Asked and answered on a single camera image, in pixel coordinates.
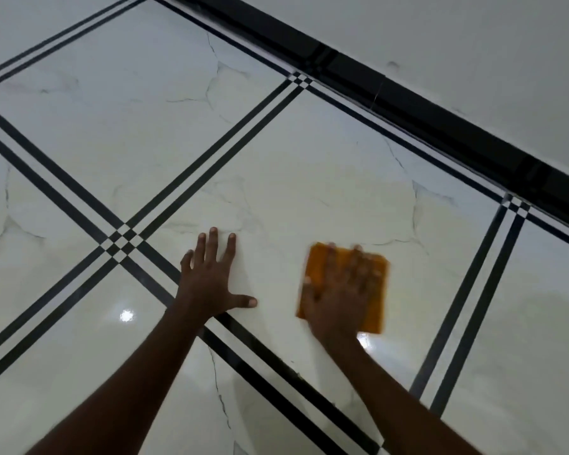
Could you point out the black skirting board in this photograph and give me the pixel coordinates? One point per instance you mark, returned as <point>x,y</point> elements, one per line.
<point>408,113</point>

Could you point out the person's left forearm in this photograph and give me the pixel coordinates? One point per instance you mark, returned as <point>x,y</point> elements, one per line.
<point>123,388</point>

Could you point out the orange cleaning cloth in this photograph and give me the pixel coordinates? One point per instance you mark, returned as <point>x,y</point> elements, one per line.
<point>316,260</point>

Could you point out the person's right forearm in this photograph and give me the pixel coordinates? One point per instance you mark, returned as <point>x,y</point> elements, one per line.
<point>393,402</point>

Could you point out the person's right hand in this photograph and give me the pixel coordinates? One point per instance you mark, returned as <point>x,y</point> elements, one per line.
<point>336,303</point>

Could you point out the person's left hand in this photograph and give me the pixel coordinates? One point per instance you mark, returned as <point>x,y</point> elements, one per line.
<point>208,289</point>

